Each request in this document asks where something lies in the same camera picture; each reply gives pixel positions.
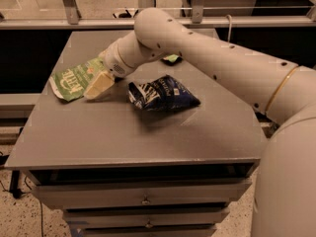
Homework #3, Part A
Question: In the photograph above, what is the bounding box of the green jalapeno kettle chip bag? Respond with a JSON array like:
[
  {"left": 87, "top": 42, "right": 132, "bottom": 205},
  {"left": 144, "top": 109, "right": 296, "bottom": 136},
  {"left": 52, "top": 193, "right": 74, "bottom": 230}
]
[{"left": 48, "top": 57, "right": 104, "bottom": 102}]

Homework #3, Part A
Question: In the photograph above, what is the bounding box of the grey metal railing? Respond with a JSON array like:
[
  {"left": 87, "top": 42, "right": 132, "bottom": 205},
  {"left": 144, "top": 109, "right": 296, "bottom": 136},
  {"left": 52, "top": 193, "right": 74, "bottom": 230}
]
[{"left": 0, "top": 0, "right": 315, "bottom": 30}]

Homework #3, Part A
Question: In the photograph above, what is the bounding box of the light green snack bag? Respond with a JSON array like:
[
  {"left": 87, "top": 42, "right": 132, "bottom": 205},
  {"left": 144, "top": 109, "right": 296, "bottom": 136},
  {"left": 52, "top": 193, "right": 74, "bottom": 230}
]
[{"left": 161, "top": 54, "right": 182, "bottom": 66}]

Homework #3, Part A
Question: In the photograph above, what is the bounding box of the grey drawer cabinet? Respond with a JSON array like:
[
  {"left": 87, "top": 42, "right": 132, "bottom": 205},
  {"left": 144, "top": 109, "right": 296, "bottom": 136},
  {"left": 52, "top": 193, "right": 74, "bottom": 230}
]
[{"left": 4, "top": 28, "right": 271, "bottom": 237}]

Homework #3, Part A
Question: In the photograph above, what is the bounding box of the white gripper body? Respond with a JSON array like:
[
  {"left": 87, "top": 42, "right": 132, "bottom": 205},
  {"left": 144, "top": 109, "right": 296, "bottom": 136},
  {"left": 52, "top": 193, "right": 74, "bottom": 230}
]
[{"left": 103, "top": 42, "right": 134, "bottom": 78}]

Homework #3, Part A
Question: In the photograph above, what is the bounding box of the dark blue chip bag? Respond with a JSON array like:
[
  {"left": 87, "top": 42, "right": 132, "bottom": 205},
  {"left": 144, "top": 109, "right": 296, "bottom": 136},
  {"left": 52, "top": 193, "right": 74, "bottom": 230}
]
[{"left": 128, "top": 75, "right": 200, "bottom": 111}]

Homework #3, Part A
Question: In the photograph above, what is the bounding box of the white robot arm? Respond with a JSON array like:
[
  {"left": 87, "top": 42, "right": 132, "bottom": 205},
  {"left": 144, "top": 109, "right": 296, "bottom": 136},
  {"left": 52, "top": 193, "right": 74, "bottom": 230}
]
[{"left": 84, "top": 8, "right": 316, "bottom": 237}]

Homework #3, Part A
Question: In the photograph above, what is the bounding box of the white hanging cable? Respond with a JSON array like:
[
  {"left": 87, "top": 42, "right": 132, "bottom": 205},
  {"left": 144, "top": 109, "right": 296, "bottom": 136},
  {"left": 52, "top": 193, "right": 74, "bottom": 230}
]
[{"left": 225, "top": 14, "right": 233, "bottom": 45}]

